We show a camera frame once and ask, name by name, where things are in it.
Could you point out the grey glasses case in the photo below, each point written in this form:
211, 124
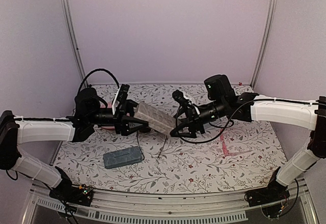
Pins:
157, 119

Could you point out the front aluminium rail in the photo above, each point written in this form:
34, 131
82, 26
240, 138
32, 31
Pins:
127, 207

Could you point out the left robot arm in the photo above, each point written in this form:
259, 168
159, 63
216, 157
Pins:
90, 111

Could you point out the pink sunglasses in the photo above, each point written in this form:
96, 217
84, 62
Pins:
227, 153

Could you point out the brown sunglasses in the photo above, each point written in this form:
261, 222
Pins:
148, 130

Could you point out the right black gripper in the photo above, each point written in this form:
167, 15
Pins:
192, 123

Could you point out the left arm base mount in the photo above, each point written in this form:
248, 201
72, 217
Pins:
66, 192

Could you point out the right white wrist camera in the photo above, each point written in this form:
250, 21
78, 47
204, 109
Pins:
184, 103

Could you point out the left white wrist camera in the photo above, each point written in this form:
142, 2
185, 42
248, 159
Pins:
120, 96

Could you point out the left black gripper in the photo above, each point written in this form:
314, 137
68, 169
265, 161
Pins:
121, 120

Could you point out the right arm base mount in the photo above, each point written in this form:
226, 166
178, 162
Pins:
273, 192

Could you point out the left aluminium frame post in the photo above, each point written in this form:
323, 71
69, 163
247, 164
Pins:
72, 37

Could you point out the right aluminium frame post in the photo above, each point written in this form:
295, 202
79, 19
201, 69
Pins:
264, 43

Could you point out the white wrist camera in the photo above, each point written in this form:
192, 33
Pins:
184, 103
120, 96

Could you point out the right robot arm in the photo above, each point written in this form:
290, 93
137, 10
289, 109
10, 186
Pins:
249, 107

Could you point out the blue glasses case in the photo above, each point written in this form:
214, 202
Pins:
122, 157

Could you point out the aluminium frame post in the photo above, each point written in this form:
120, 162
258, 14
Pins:
264, 43
72, 37

